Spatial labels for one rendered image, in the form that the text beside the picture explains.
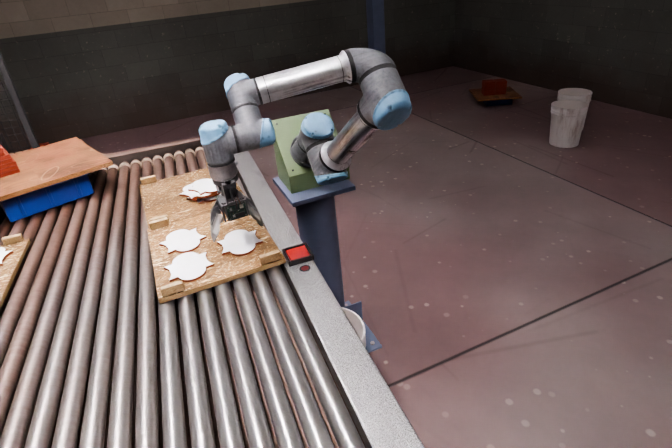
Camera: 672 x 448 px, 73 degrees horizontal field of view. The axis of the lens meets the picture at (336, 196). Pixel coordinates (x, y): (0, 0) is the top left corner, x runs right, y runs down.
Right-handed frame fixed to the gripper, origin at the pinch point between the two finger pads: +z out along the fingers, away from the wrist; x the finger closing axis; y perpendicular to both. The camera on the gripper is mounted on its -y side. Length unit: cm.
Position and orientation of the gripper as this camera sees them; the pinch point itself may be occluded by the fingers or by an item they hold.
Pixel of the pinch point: (238, 233)
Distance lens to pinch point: 139.7
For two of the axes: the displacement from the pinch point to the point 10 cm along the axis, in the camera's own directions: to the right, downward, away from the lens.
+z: 1.1, 8.8, 4.7
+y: 4.2, 3.8, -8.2
